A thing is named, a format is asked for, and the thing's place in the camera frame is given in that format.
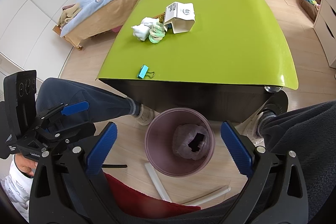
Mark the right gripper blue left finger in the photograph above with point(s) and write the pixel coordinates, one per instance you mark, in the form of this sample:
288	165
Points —
100	150

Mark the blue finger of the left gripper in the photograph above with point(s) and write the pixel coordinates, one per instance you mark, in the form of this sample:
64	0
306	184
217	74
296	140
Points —
75	108

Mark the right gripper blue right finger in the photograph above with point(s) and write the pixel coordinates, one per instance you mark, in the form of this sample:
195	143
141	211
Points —
240	148

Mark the teal binder clip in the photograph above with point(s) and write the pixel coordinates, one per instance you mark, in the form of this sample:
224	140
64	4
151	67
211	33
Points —
144	72

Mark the white tissue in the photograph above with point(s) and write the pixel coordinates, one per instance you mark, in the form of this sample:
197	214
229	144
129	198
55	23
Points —
142	31

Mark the white cotton socks box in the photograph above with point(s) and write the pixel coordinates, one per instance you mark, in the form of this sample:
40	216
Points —
180	17

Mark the green white sock roll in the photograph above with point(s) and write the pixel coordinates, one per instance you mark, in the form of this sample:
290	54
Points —
156	33

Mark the pink trash bin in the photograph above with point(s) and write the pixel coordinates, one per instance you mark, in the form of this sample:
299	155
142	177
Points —
179	142

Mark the person's left hand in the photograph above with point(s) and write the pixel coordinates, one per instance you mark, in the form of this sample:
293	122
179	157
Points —
26	166

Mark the red cloth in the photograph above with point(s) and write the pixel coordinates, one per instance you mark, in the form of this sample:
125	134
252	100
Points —
137	204

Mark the white plastic strip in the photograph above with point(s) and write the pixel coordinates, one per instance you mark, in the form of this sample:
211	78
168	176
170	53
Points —
157	182

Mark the beige folded towel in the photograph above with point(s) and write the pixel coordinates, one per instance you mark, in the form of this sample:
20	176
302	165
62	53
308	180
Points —
68	14

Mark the green table mat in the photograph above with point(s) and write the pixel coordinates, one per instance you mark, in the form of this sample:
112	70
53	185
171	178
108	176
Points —
232	42

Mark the white drawer cabinet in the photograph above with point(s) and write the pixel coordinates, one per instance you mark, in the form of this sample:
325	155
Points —
325	29

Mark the brown pet bed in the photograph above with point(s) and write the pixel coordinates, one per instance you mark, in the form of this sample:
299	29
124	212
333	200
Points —
311	7

